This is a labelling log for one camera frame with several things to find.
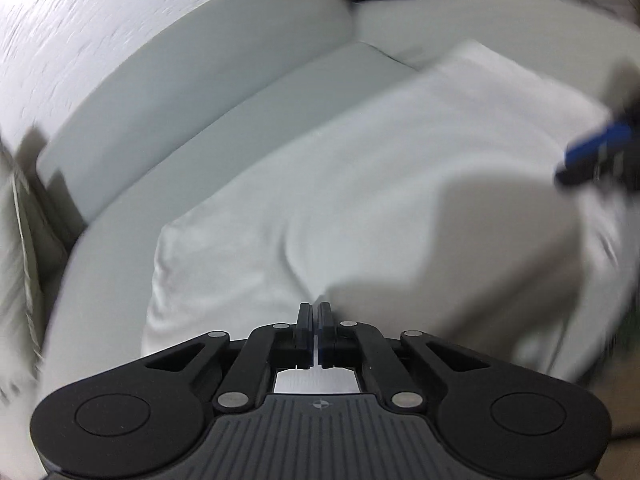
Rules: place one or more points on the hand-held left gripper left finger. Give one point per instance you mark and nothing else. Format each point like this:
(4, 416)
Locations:
(306, 332)

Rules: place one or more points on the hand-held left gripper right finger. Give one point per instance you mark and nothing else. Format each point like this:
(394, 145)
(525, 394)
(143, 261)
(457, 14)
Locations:
(325, 332)

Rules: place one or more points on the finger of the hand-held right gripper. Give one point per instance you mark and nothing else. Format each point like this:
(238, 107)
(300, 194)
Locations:
(597, 142)
(625, 87)

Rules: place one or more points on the white cloth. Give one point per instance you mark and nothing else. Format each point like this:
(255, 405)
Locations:
(380, 175)

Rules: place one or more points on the grey sofa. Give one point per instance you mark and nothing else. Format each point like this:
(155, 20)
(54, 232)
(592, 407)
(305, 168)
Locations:
(210, 150)

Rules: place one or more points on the grey sofa back cushion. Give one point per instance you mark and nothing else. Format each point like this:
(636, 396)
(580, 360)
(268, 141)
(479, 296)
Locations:
(200, 85)

